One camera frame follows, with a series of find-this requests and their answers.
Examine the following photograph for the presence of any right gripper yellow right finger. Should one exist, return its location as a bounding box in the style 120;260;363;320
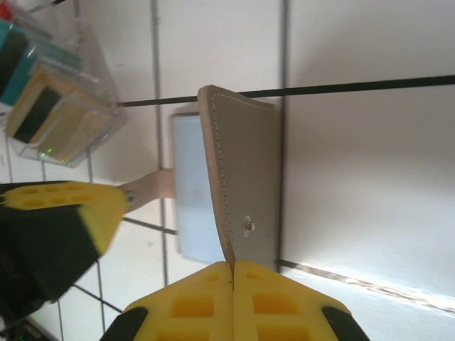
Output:
232;259;370;341

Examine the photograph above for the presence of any teal card stack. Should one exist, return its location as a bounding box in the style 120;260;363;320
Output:
0;19;82;107

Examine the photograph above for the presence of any gold card stack black stripe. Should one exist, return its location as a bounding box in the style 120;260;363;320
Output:
5;63;77;145

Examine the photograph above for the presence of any red card stack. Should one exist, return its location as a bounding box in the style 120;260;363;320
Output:
0;0;17;21

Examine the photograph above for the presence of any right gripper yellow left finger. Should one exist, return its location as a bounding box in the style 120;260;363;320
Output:
101;261;235;341

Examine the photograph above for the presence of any clear acrylic card organizer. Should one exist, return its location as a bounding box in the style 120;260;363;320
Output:
0;0;131;168

